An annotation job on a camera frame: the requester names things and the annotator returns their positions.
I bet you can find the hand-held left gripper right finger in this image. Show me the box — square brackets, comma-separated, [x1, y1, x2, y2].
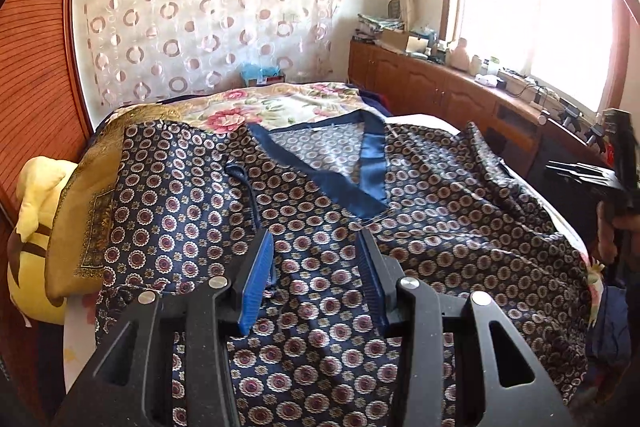
[357, 228, 576, 427]

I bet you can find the long wooden cabinet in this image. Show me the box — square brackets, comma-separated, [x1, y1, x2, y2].
[347, 38, 616, 188]

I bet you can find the beige vase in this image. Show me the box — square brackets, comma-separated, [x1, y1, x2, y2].
[447, 38, 471, 70]

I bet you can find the dark blue cloth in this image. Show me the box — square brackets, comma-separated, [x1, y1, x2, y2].
[587, 284, 633, 363]

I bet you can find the blue tissue box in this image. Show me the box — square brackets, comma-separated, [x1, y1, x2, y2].
[239, 63, 287, 88]

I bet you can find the wooden slatted wardrobe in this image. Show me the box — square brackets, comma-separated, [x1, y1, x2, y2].
[0, 0, 96, 408]

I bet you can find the person's right hand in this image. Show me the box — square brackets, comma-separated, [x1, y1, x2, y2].
[597, 202, 640, 264]

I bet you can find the navy patterned silk garment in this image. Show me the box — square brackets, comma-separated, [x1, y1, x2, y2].
[95, 109, 593, 427]

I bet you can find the sheer circle-print curtain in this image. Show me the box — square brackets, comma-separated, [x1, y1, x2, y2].
[75, 0, 348, 108]

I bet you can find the gold patterned pillow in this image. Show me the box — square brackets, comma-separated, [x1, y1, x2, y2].
[44, 104, 216, 299]

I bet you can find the yellow plush toy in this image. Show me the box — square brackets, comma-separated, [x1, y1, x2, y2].
[7, 156, 78, 325]

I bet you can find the floral bedsheet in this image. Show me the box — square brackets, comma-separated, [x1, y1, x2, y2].
[105, 82, 603, 313]

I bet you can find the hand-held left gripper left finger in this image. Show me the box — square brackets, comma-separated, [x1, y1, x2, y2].
[52, 229, 276, 427]

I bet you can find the stack of folded papers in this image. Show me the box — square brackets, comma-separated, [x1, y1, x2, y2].
[356, 13, 403, 35]

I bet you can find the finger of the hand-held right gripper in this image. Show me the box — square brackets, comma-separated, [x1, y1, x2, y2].
[545, 172, 616, 190]
[544, 160, 611, 176]

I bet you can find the cardboard box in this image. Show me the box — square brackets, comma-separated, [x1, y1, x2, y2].
[382, 28, 413, 50]

